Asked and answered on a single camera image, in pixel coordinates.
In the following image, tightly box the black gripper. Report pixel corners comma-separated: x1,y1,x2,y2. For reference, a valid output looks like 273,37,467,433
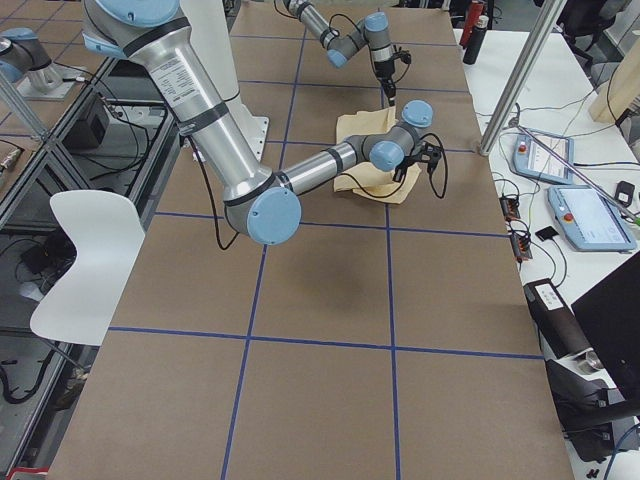
392,142,443,183
372,44,411,107

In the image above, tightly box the cream long-sleeve graphic shirt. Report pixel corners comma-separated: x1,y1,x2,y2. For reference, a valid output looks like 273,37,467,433
333,107,422,204

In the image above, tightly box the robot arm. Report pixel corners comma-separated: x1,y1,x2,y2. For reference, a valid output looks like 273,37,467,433
274,1,412,106
83,0,446,245

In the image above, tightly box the black bottle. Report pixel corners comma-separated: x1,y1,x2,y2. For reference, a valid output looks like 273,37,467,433
462,15,489,65

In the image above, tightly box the teach pendant far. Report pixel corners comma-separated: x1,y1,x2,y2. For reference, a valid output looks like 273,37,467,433
511,130,574,185

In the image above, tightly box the teach pendant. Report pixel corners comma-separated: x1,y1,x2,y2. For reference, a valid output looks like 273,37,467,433
547,185,637,252
511,130,574,185

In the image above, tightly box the teach pendant near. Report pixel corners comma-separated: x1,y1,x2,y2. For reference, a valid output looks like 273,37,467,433
547,185,637,252

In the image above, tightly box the brown black box device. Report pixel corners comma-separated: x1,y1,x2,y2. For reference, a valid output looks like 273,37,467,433
523,279,593,358

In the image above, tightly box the black monitor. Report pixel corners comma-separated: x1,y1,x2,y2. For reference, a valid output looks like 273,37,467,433
572,254,639,399

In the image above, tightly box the white plastic chair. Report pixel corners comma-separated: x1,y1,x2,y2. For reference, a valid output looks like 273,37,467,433
30,190,145,346

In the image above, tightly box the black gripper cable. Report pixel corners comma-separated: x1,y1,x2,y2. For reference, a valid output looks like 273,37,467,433
417,132,450,200

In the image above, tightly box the aluminium frame post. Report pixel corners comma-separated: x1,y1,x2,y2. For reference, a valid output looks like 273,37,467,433
478,0,567,157

